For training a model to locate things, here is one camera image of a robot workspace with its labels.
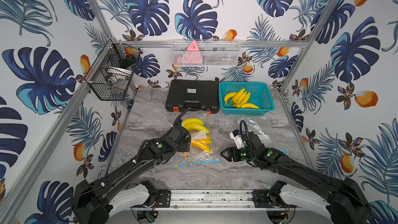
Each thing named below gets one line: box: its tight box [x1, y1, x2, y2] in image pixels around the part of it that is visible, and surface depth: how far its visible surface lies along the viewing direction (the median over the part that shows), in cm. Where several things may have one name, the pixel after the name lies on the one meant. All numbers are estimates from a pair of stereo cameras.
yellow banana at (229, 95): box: [223, 92, 238, 106], surface depth 116 cm
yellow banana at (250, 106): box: [240, 103, 261, 109], surface depth 107 cm
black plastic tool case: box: [165, 79, 220, 114], surface depth 109 cm
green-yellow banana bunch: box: [181, 118, 210, 135], surface depth 95 cm
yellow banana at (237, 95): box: [231, 88, 246, 104], surface depth 115 cm
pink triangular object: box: [177, 40, 203, 64], surface depth 92 cm
